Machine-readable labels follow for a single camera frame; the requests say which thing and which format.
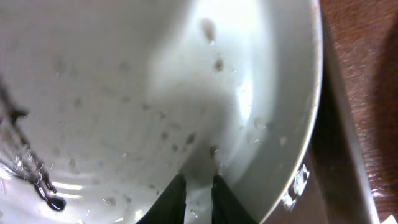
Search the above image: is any grey plate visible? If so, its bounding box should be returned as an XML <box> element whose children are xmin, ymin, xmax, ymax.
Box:
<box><xmin>1</xmin><ymin>0</ymin><xmax>323</xmax><ymax>223</ymax></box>

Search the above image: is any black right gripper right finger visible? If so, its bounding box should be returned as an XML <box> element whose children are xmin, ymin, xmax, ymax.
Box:
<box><xmin>211</xmin><ymin>175</ymin><xmax>257</xmax><ymax>224</ymax></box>

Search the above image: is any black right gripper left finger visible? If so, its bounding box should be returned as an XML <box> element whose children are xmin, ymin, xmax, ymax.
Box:
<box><xmin>137</xmin><ymin>174</ymin><xmax>187</xmax><ymax>224</ymax></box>

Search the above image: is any dark brown serving tray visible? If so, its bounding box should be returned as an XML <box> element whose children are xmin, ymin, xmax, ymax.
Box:
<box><xmin>265</xmin><ymin>17</ymin><xmax>379</xmax><ymax>223</ymax></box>

